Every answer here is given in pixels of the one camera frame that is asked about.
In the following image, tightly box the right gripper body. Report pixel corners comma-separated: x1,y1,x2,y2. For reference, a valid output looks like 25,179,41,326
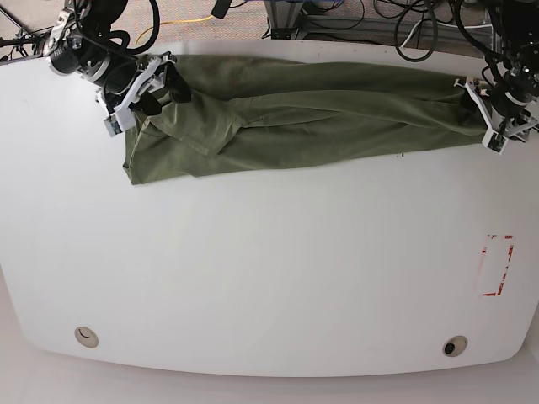
44,10,176,116

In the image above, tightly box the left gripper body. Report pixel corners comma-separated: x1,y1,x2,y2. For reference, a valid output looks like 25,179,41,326
454,45,538,145

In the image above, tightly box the olive green T-shirt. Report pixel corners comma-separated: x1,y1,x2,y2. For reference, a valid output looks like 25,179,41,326
123,55,486,185

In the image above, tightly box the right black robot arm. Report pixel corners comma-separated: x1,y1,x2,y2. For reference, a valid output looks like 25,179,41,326
43,1,192,124

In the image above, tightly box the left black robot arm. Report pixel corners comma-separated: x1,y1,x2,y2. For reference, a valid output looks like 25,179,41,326
452,1,538,155

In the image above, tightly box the red tape rectangle marking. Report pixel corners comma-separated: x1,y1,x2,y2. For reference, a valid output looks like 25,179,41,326
477,235,515,297

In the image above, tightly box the right table grommet hole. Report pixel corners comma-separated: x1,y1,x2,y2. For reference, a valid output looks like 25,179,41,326
442,336,468,358

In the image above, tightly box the table grommet hole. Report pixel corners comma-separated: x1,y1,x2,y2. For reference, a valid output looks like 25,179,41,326
74,327,99,348
442,336,468,358

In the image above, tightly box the left table grommet hole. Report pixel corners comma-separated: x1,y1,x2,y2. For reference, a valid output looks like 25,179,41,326
74,327,99,348

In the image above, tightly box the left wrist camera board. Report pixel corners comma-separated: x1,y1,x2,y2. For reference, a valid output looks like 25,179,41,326
482,130,508,155

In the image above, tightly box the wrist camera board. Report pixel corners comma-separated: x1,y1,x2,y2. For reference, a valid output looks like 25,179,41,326
482,130,508,155
104,109,136,137

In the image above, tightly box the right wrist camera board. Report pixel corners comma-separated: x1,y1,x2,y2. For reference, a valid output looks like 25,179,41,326
104,109,136,137

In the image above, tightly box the yellow cable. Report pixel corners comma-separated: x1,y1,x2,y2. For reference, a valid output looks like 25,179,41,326
134,14,211,45

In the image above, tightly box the aluminium frame base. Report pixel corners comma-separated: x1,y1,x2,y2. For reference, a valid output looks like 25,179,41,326
262,1,307,40

